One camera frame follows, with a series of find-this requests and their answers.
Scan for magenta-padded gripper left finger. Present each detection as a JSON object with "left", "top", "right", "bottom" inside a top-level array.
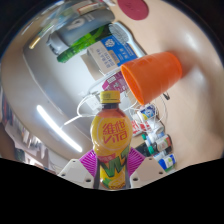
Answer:
[{"left": 57, "top": 148, "right": 102, "bottom": 190}]

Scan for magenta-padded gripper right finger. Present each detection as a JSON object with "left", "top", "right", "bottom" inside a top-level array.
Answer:
[{"left": 124, "top": 147, "right": 169, "bottom": 190}]

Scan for yellow labelled drink bottle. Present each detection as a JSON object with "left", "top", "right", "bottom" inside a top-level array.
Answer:
[{"left": 89, "top": 90, "right": 134, "bottom": 191}]

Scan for blue labelled white bottle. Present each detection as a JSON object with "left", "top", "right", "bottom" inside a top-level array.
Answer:
[{"left": 158, "top": 153, "right": 177, "bottom": 173}]

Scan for dark bottle with red label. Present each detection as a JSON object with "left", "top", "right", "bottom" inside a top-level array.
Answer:
[{"left": 149, "top": 134, "right": 173, "bottom": 153}]

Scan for red and white canister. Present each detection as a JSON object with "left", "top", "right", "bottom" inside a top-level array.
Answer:
[{"left": 131, "top": 119, "right": 158, "bottom": 138}]

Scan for white cylindrical bottle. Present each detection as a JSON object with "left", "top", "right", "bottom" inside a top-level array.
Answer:
[{"left": 136, "top": 104, "right": 158, "bottom": 123}]

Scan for magenta drink carton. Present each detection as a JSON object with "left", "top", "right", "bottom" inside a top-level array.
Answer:
[{"left": 101, "top": 71, "right": 129, "bottom": 96}]

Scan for orange plastic cup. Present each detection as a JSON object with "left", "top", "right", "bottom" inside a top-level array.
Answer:
[{"left": 120, "top": 51, "right": 184, "bottom": 106}]

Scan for white and blue box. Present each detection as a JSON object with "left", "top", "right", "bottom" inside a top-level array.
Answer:
[{"left": 81, "top": 34, "right": 139, "bottom": 81}]

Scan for white paddle hairbrush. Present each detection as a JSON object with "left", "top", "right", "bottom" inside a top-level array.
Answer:
[{"left": 109, "top": 22, "right": 146, "bottom": 59}]

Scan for grey shaker bottle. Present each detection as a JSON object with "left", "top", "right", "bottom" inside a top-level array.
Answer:
[{"left": 46, "top": 8, "right": 116, "bottom": 56}]

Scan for flat round red coaster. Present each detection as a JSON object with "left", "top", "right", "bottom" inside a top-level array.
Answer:
[{"left": 116, "top": 0, "right": 150, "bottom": 22}]

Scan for white wall power socket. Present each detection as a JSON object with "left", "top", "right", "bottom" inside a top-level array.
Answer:
[{"left": 84, "top": 94, "right": 101, "bottom": 113}]

